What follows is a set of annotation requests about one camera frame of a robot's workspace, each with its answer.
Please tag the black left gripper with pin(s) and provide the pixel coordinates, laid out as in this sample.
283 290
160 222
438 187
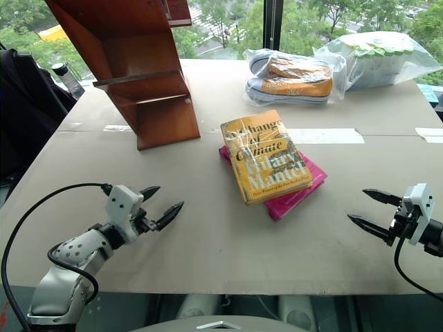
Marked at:
144 224

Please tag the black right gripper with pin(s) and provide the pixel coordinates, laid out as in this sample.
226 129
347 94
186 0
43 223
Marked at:
401 221

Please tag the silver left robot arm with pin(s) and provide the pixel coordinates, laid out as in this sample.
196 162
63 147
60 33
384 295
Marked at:
74 256

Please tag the pink book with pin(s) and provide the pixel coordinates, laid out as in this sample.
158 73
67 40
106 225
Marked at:
297 200

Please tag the yellow hardcover book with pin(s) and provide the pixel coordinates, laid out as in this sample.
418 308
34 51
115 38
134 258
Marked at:
263 155

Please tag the brown wooden bookshelf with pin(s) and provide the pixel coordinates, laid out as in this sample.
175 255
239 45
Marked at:
145 69

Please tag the grey robot torso top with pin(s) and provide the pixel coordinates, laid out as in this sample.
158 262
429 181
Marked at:
221 325

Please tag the clear tape strip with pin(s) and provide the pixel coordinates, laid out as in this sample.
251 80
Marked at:
117 128

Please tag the long white tape strip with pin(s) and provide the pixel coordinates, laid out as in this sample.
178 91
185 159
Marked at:
328 136

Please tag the short white tape strip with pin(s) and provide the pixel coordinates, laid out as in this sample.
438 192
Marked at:
431 135

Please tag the blue object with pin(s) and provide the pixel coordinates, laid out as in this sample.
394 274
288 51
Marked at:
432 91

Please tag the clear plastic shoe bag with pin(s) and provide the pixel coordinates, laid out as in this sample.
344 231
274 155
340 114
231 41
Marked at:
337 79

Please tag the orange canvas sneaker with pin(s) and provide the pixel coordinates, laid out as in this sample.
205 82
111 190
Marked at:
297 88
294 67

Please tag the large clear plastic bag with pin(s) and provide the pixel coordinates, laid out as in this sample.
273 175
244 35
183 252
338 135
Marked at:
415 65

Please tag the green and white bagged item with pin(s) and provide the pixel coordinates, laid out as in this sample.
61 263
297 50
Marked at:
377 58

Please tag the dark water bottle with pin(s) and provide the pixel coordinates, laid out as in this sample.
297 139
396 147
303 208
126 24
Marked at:
67 81

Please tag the black chair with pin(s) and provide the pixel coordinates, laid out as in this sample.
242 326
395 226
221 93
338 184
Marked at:
27 114

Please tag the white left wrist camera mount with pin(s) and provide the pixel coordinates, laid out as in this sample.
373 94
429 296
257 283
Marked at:
121 207

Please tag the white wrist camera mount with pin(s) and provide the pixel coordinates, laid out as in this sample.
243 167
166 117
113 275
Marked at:
420 207
121 207

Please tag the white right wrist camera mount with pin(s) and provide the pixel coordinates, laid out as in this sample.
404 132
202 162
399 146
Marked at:
420 207

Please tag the black window frame post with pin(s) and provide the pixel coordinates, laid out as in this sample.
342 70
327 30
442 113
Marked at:
271 22

